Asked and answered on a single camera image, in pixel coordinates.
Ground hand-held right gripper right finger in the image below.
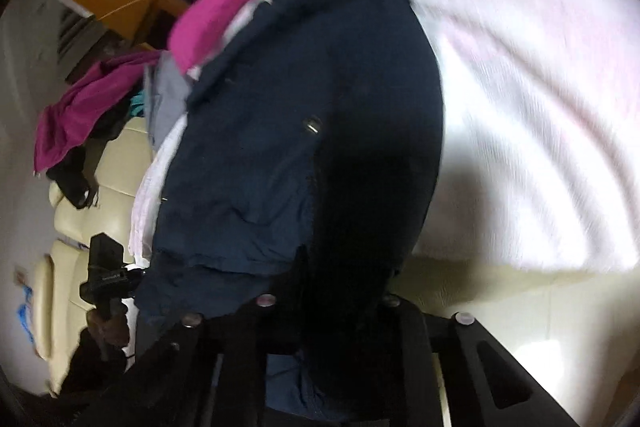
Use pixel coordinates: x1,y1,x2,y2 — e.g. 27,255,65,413
380,294,577,427

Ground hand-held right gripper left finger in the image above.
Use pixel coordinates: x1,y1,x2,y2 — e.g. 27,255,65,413
120,293,303,427

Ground navy zip jacket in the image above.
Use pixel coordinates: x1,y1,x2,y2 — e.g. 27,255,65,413
134,0,447,420

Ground person's left hand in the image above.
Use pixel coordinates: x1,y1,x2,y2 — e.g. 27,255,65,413
86,301,133,352

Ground cream leather sofa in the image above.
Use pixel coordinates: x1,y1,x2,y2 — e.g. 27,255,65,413
30,122,576,400

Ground black garment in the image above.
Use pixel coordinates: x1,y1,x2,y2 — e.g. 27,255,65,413
46,146,100,209

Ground purple garment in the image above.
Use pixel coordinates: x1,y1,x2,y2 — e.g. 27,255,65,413
33,51,162,176

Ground grey garment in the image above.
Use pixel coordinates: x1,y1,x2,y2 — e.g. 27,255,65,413
144,56,197,148

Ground white blanket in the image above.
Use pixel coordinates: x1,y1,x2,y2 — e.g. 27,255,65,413
127,0,640,275

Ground magenta pillow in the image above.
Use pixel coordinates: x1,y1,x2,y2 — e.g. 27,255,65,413
167,0,272,74

